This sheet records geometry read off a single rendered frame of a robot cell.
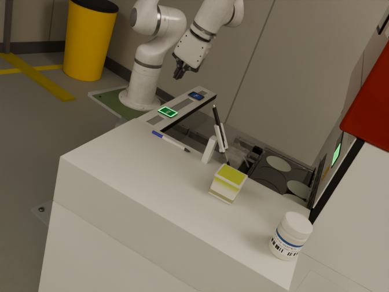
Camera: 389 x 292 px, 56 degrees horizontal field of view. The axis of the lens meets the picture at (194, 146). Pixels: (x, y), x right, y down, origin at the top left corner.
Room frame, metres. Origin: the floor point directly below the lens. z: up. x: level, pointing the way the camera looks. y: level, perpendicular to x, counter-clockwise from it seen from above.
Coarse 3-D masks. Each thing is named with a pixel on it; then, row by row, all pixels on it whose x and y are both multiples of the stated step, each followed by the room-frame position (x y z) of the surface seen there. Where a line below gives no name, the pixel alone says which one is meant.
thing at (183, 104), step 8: (200, 88) 1.59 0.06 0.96; (184, 96) 1.43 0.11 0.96; (208, 96) 1.52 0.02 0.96; (168, 104) 1.29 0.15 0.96; (176, 104) 1.32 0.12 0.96; (184, 104) 1.35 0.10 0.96; (192, 104) 1.37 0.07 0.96; (200, 104) 1.41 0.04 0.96; (152, 112) 1.18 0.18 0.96; (184, 112) 1.27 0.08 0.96; (144, 120) 1.10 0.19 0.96; (152, 120) 1.13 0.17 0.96; (160, 120) 1.15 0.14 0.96; (168, 120) 1.17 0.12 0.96; (160, 128) 1.09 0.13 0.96
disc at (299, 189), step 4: (292, 180) 1.18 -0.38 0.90; (288, 184) 1.14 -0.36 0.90; (292, 184) 1.15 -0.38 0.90; (296, 184) 1.16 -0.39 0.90; (300, 184) 1.17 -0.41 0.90; (292, 188) 1.12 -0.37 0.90; (296, 188) 1.13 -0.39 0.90; (300, 188) 1.14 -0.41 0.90; (304, 188) 1.15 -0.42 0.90; (308, 188) 1.16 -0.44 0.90; (296, 192) 1.11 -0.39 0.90; (300, 192) 1.11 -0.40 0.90; (304, 192) 1.13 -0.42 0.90; (308, 192) 1.13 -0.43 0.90; (300, 196) 1.09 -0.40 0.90; (304, 196) 1.10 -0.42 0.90
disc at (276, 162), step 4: (268, 156) 1.29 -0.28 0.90; (272, 156) 1.30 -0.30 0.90; (276, 156) 1.32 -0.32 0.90; (268, 160) 1.26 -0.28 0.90; (272, 160) 1.27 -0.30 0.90; (276, 160) 1.28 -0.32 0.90; (280, 160) 1.30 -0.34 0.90; (284, 160) 1.31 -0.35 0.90; (272, 164) 1.24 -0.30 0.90; (276, 164) 1.26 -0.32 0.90; (280, 164) 1.27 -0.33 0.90; (284, 164) 1.28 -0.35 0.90; (288, 164) 1.29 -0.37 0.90; (276, 168) 1.22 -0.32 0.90; (280, 168) 1.24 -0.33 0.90; (284, 168) 1.25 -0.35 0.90; (288, 168) 1.26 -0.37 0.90
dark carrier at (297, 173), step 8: (272, 152) 1.34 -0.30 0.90; (264, 160) 1.25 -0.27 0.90; (288, 160) 1.32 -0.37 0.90; (256, 168) 1.17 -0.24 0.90; (264, 168) 1.19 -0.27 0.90; (272, 168) 1.21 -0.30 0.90; (296, 168) 1.28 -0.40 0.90; (256, 176) 1.11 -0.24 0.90; (264, 176) 1.13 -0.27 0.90; (272, 176) 1.15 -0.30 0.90; (280, 176) 1.18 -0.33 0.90; (288, 176) 1.20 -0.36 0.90; (296, 176) 1.22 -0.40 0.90; (304, 176) 1.24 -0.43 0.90; (312, 176) 1.27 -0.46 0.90; (264, 184) 1.08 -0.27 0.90; (272, 184) 1.10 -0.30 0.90; (280, 184) 1.12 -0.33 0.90; (304, 184) 1.18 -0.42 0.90; (280, 192) 1.07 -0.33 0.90; (288, 192) 1.09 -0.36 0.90; (304, 200) 1.07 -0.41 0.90
